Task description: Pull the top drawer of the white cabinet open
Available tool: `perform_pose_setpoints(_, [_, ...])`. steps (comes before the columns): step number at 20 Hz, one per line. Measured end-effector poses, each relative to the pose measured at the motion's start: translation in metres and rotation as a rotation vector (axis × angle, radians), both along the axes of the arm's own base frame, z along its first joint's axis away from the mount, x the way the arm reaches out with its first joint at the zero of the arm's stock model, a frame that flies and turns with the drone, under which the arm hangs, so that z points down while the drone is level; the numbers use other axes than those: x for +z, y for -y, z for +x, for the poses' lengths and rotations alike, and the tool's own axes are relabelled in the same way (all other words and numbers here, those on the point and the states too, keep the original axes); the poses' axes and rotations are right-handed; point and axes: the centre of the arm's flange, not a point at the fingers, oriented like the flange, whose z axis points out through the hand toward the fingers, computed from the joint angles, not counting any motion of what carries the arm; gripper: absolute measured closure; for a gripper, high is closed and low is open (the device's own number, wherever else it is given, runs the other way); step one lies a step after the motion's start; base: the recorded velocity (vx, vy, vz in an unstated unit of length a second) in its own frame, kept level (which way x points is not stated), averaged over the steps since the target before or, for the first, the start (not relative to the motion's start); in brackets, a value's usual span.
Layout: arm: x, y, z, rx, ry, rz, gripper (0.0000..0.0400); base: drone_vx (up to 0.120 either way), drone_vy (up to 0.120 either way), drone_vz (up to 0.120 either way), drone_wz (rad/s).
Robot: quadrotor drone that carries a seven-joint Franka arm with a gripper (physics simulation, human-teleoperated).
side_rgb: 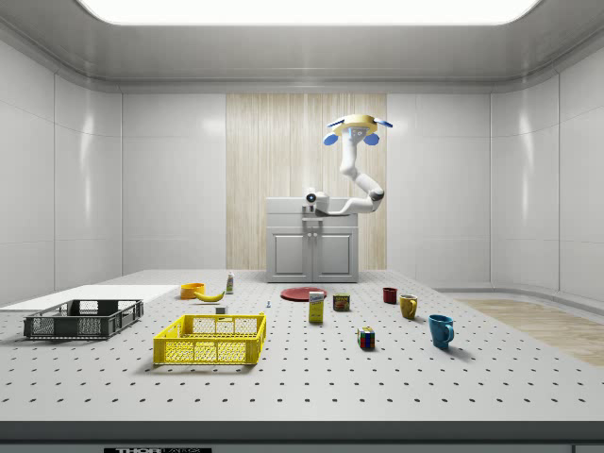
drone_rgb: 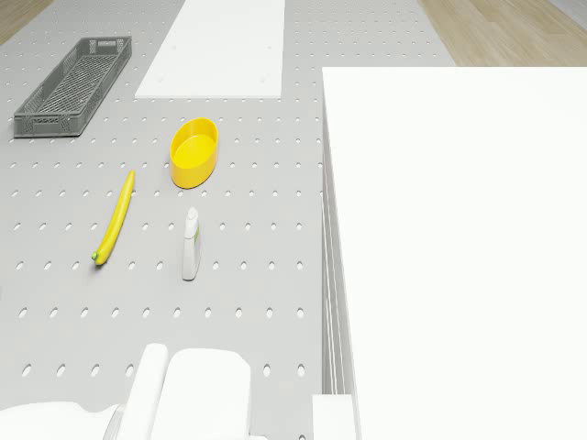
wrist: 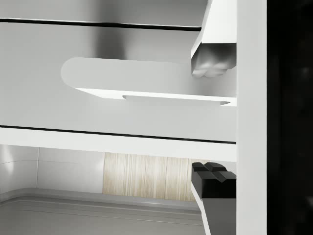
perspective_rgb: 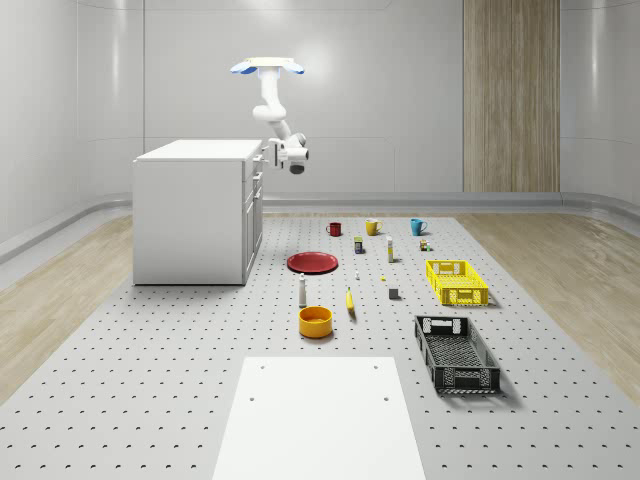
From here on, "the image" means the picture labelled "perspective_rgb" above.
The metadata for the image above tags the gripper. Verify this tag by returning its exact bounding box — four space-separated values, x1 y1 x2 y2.
262 138 288 170

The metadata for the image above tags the white drawer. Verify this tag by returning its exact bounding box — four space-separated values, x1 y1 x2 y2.
242 144 266 174

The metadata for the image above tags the white cabinet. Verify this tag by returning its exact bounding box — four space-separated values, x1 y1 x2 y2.
132 139 266 287

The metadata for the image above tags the red plate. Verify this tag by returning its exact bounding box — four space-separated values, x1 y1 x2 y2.
286 251 340 276

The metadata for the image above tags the yellow bowl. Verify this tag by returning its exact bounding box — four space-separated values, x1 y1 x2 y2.
298 305 334 341

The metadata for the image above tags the yellow basket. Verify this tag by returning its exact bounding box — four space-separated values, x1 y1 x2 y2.
425 259 490 307

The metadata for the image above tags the white board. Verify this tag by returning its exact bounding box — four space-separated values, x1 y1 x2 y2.
211 356 427 480

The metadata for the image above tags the dark grey basket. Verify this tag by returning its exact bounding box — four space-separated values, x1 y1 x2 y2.
413 315 502 397

